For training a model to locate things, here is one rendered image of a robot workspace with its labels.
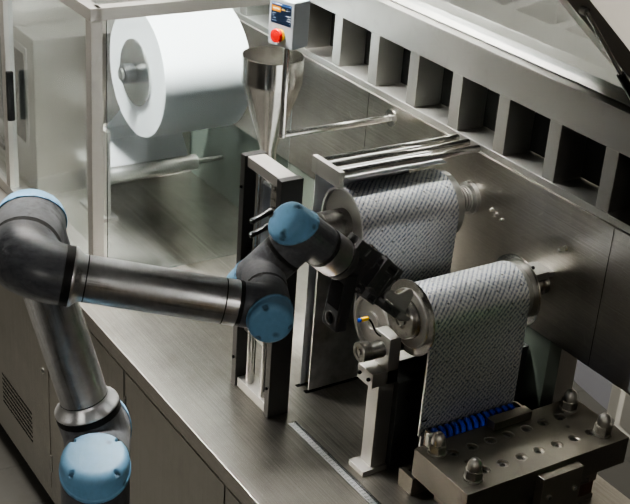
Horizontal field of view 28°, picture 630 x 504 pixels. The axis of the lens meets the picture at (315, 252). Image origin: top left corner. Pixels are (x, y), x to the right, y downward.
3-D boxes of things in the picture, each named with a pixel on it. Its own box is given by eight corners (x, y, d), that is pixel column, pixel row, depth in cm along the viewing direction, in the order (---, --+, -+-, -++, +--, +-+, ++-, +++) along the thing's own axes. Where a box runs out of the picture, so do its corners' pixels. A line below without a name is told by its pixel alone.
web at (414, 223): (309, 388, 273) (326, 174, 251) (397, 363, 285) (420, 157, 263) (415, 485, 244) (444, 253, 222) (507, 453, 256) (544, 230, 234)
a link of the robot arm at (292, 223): (256, 221, 210) (292, 188, 208) (296, 250, 218) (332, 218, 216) (271, 251, 205) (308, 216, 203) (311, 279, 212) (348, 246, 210)
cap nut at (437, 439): (423, 449, 234) (425, 429, 232) (438, 444, 235) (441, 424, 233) (434, 460, 231) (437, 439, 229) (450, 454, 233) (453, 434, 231)
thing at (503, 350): (417, 435, 239) (427, 352, 231) (511, 405, 251) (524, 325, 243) (418, 437, 239) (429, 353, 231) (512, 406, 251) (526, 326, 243)
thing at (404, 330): (385, 321, 237) (394, 292, 232) (393, 319, 238) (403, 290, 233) (406, 348, 232) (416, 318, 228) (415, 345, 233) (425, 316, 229)
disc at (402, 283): (383, 334, 242) (390, 266, 235) (385, 333, 242) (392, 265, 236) (428, 370, 231) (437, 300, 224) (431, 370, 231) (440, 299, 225)
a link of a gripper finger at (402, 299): (432, 304, 227) (399, 280, 222) (412, 330, 227) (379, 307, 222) (423, 298, 229) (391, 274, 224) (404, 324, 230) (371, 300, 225)
